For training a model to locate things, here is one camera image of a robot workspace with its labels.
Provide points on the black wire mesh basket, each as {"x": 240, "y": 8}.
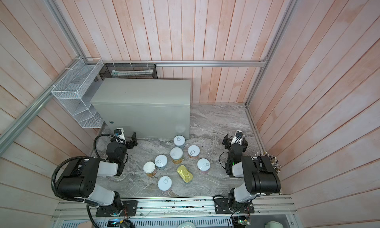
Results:
{"x": 128, "y": 71}

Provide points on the teal labelled can near cabinet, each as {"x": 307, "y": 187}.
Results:
{"x": 179, "y": 141}

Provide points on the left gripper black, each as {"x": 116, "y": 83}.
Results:
{"x": 130, "y": 142}

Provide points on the red pencil holder cup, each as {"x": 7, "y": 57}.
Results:
{"x": 273, "y": 160}

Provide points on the gold rectangular sardine tin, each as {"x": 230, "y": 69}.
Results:
{"x": 184, "y": 173}

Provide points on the amber jar white lid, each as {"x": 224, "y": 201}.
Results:
{"x": 150, "y": 169}

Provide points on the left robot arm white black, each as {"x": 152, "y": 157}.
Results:
{"x": 75, "y": 179}

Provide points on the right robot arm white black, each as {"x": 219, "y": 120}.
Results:
{"x": 259, "y": 173}

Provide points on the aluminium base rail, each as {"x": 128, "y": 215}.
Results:
{"x": 183, "y": 207}

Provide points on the white wire mesh shelf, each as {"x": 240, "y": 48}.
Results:
{"x": 76, "y": 88}

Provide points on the grey metal cabinet box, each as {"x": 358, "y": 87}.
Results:
{"x": 153, "y": 109}

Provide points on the yellow can plastic lid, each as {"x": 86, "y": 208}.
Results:
{"x": 176, "y": 155}

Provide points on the orange labelled can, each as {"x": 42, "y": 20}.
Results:
{"x": 193, "y": 152}

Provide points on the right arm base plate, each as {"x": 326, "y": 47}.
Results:
{"x": 229, "y": 206}

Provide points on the pink labelled can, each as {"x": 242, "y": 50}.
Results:
{"x": 204, "y": 165}

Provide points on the pink can front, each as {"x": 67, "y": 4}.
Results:
{"x": 165, "y": 184}

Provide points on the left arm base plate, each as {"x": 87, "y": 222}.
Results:
{"x": 127, "y": 208}

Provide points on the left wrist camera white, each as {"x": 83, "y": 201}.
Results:
{"x": 119, "y": 132}

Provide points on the blue labelled can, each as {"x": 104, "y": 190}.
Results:
{"x": 161, "y": 162}

